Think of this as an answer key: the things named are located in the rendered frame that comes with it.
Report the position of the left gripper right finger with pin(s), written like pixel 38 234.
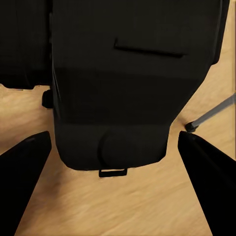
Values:
pixel 213 175

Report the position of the digital camera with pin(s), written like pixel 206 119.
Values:
pixel 119 71

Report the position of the camera tripod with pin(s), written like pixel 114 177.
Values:
pixel 191 126

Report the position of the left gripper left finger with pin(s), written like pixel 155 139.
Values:
pixel 20 168

